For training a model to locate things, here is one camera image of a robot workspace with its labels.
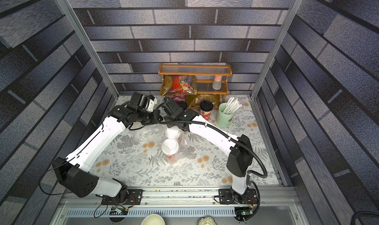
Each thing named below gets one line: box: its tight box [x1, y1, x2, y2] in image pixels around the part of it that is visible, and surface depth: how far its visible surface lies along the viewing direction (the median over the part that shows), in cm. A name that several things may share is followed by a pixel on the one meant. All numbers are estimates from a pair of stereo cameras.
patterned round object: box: [197, 216, 218, 225], surface depth 68 cm
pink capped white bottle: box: [212, 75, 223, 91], surface depth 102 cm
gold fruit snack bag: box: [185, 93, 221, 109], surface depth 112 cm
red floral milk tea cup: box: [166, 127, 181, 140], surface depth 79 cm
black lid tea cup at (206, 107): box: [199, 99, 214, 121], surface depth 93 cm
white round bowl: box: [140, 214, 166, 225], surface depth 66 cm
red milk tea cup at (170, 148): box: [161, 138, 180, 165], surface depth 74 cm
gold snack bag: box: [160, 75, 173, 97], surface depth 101 cm
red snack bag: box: [170, 75, 198, 95], surface depth 101 cm
